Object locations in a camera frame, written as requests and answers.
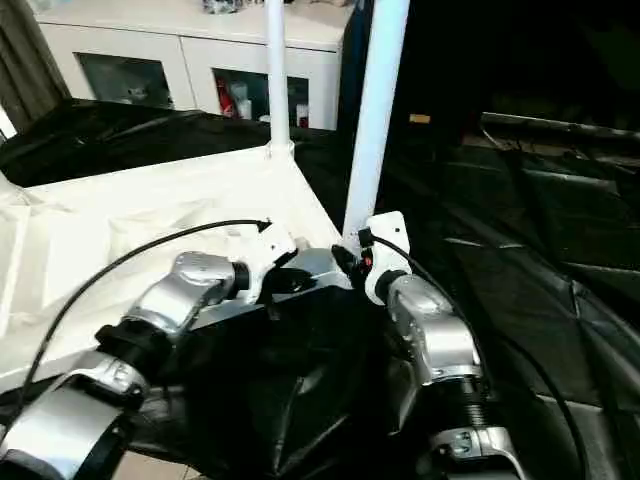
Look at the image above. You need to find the white plastic table leg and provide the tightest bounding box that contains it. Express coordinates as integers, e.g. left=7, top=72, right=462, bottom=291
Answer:
left=263, top=0, right=297, bottom=157
left=342, top=0, right=412, bottom=242

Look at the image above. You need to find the white plastic table top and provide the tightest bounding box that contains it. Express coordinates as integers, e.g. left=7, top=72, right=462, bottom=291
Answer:
left=0, top=143, right=362, bottom=397

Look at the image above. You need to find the black plastic mat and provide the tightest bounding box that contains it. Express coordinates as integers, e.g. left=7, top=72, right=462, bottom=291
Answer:
left=0, top=97, right=640, bottom=480

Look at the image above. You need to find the red box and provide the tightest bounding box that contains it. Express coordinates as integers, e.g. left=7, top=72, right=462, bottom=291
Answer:
left=217, top=78, right=235, bottom=118

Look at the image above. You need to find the large black box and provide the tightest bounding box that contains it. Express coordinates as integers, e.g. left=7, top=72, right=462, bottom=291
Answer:
left=339, top=0, right=640, bottom=150

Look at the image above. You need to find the white glass-door cabinet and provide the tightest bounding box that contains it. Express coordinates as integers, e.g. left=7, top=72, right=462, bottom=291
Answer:
left=34, top=0, right=362, bottom=132

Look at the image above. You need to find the grey-brown curtain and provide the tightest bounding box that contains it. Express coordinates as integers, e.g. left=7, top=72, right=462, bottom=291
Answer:
left=0, top=0, right=72, bottom=132

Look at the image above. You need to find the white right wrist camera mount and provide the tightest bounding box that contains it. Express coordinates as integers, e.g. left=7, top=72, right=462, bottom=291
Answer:
left=357, top=211, right=415, bottom=306

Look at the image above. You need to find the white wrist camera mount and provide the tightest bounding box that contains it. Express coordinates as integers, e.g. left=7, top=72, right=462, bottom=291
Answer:
left=238, top=225, right=300, bottom=307
left=357, top=211, right=415, bottom=306

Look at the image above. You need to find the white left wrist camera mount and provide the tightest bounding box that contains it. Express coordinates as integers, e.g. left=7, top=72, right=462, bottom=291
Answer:
left=238, top=225, right=300, bottom=307

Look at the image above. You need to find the dark horizontal metal rail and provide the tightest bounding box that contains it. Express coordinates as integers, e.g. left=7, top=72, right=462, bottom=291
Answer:
left=481, top=112, right=640, bottom=145

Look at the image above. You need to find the black cord coil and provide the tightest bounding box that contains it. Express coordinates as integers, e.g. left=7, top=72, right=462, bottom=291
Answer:
left=202, top=0, right=250, bottom=15

